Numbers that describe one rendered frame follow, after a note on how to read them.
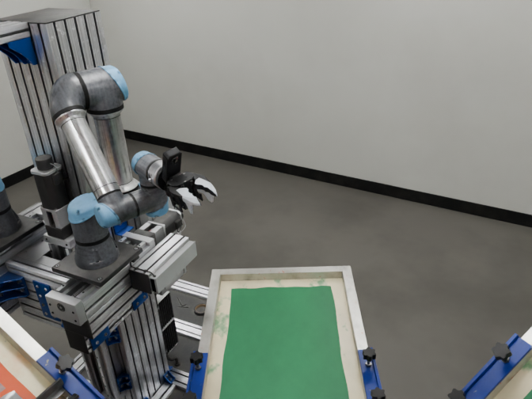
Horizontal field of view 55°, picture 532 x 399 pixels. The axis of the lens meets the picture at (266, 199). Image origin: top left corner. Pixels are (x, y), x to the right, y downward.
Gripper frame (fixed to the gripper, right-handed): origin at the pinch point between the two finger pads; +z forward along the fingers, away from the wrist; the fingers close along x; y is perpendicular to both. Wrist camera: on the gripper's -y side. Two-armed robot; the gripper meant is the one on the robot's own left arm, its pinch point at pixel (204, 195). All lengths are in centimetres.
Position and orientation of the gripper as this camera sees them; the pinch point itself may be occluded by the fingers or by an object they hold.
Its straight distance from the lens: 130.3
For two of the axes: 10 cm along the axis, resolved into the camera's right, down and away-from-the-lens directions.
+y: 1.5, 8.2, 5.6
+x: -7.5, 4.6, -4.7
